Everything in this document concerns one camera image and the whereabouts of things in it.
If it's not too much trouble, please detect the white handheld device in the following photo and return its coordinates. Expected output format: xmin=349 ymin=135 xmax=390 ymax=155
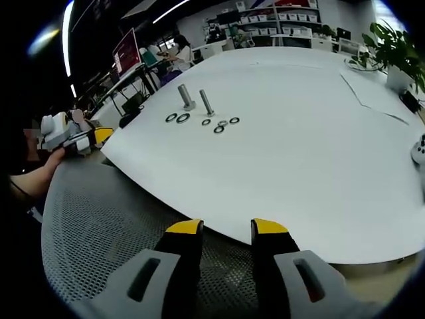
xmin=410 ymin=134 xmax=425 ymax=164

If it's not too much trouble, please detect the red screen monitor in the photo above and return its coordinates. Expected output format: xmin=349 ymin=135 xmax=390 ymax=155
xmin=112 ymin=27 xmax=142 ymax=78

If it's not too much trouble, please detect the thin threaded stud bolt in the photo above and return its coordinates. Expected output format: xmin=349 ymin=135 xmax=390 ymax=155
xmin=199 ymin=88 xmax=216 ymax=118

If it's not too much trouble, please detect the white plant pot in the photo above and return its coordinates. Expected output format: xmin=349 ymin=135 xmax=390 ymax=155
xmin=386 ymin=64 xmax=416 ymax=93

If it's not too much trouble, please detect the person's left hand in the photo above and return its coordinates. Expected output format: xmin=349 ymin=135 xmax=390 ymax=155
xmin=48 ymin=146 xmax=68 ymax=166

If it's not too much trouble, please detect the black power adapter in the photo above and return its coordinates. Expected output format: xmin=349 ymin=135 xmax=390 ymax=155
xmin=399 ymin=90 xmax=425 ymax=113

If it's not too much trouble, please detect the grey mesh chair back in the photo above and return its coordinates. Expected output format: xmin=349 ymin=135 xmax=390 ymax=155
xmin=40 ymin=161 xmax=270 ymax=319

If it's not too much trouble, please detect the long ceiling light strip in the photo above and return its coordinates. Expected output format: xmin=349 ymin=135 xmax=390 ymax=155
xmin=151 ymin=0 xmax=191 ymax=25
xmin=61 ymin=1 xmax=75 ymax=78

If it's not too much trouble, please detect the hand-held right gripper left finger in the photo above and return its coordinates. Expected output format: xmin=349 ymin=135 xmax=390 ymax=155
xmin=88 ymin=218 xmax=205 ymax=319

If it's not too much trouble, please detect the thick threaded stud bolt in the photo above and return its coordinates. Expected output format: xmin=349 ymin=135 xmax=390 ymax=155
xmin=177 ymin=84 xmax=197 ymax=111

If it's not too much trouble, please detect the white storage shelving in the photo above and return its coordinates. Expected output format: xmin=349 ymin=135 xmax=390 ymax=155
xmin=205 ymin=0 xmax=323 ymax=48

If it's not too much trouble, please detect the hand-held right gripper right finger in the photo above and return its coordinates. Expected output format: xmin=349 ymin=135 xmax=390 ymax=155
xmin=250 ymin=217 xmax=383 ymax=319

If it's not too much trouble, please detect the green potted plant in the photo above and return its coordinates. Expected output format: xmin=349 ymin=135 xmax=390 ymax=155
xmin=347 ymin=19 xmax=425 ymax=96

